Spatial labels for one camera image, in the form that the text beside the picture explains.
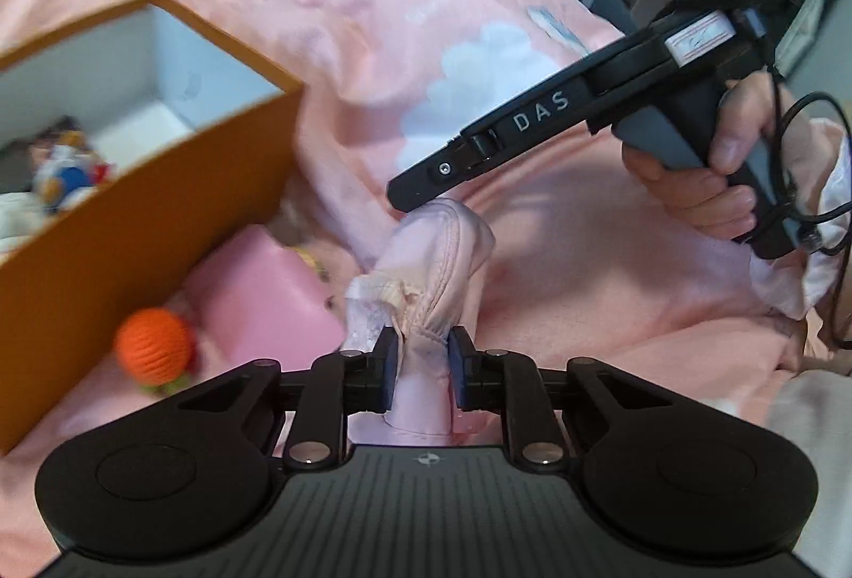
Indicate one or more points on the pink cloud print blanket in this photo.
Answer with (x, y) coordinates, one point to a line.
(399, 19)

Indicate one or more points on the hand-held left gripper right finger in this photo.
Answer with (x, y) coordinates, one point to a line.
(458, 372)

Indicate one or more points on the orange cardboard box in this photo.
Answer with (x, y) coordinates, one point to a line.
(166, 165)

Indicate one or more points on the pink cloth cap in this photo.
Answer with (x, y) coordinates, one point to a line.
(429, 278)

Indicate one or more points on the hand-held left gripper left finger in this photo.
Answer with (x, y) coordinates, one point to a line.
(389, 375)

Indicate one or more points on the white shelf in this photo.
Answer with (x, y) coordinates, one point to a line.
(822, 6)

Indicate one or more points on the orange crochet ball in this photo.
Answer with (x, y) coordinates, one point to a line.
(154, 344)

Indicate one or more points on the person's right hand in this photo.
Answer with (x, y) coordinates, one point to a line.
(699, 195)

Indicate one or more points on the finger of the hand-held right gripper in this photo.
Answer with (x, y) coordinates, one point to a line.
(432, 175)

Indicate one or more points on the pink plastic block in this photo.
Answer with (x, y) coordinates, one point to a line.
(266, 292)

